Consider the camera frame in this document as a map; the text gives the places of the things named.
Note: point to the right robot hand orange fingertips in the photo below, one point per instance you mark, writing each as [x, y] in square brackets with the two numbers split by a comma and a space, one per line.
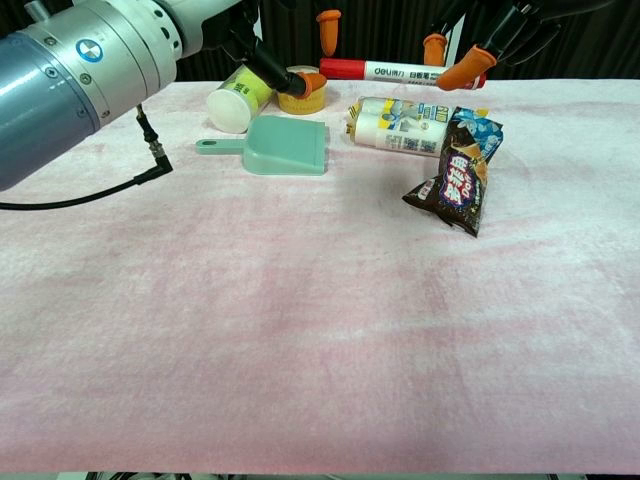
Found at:
[467, 67]

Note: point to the white pen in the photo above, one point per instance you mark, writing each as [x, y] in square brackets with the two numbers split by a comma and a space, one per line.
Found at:
[400, 72]

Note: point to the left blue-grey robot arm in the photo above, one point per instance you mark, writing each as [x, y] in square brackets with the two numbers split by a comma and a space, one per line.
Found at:
[75, 75]

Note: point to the white yellow snack bag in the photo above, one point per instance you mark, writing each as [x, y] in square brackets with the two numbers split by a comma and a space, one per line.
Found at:
[395, 125]

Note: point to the black partition panel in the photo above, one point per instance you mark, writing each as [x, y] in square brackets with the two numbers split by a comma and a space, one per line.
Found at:
[195, 67]
[380, 30]
[617, 55]

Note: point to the brown snack bag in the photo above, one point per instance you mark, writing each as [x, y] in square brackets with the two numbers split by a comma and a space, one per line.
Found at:
[457, 180]

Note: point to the yellow tape roll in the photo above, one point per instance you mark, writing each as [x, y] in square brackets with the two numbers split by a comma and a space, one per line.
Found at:
[300, 104]

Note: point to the green plastic dustpan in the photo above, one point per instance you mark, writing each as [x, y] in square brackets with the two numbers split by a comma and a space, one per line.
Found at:
[285, 145]

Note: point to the clear tennis ball tube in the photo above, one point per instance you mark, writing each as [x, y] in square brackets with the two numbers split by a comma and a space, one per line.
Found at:
[227, 112]

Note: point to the pink fleece table cloth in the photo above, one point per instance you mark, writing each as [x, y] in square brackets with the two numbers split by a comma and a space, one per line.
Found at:
[300, 325]

